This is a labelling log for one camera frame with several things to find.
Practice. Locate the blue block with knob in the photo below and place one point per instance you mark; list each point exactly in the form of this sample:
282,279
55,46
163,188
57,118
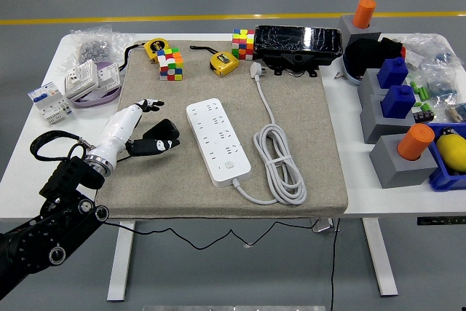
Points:
397,101
392,72

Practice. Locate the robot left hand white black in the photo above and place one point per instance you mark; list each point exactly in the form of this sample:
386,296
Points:
113,129

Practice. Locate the blue plastic bin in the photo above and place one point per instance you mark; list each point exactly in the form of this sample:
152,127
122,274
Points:
442,180

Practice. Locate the white switch panel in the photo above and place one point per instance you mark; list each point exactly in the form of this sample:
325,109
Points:
109,74

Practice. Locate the white table leg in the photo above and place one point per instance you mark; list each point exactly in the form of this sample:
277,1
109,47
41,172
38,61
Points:
380,260
120,263

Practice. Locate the yellow rounded object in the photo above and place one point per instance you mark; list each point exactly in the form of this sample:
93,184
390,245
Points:
453,150

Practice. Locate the white wall socket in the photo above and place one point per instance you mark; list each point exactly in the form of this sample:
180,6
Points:
80,78

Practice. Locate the yellow tape measure round label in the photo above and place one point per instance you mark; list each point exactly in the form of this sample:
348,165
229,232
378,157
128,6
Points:
156,47

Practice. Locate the orange cylinder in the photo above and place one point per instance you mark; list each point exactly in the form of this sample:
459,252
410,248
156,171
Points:
364,12
415,141

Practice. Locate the black power adapter plug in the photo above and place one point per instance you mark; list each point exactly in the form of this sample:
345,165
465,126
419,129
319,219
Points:
164,128

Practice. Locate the clear bag blue parts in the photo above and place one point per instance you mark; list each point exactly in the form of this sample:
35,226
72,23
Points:
440,87

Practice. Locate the silver under-table bracket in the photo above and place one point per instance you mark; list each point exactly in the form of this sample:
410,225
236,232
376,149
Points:
322,226

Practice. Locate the clear bag brown parts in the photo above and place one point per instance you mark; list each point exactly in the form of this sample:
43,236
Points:
457,112

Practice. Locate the colourful puzzle cube twisted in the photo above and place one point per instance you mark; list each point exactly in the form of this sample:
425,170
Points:
171,67

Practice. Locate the black table control panel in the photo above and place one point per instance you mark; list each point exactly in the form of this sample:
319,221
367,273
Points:
440,220

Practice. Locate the colourful puzzle cube tall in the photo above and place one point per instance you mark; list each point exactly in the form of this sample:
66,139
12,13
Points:
243,45

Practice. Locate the plastic bag of metal nuts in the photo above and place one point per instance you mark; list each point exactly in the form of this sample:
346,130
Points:
92,50

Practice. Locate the white blue circuit breaker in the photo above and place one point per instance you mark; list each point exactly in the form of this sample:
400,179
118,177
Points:
49,101

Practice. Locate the yellow tape measure square label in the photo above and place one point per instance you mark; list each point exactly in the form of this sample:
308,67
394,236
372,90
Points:
224,63

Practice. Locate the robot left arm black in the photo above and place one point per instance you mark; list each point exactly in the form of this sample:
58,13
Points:
65,180

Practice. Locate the grey block with hole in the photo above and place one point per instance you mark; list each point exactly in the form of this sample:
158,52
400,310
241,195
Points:
346,27
367,85
393,172
375,125

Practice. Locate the green small cylinder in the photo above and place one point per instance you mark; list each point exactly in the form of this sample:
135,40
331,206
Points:
414,87
417,104
424,93

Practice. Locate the white power strip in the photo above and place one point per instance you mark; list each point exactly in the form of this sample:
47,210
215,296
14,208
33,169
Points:
218,143

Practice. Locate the clear plastic parts bag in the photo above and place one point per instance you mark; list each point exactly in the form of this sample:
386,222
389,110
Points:
426,50

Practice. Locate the black cloth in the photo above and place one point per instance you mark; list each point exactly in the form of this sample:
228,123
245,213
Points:
364,54

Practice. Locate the black cracked glossy device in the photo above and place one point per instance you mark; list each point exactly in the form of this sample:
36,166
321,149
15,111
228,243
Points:
291,39

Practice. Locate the small black component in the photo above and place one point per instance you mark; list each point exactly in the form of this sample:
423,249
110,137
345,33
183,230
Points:
424,116

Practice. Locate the grey-brown mat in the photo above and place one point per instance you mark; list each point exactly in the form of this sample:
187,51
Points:
153,180

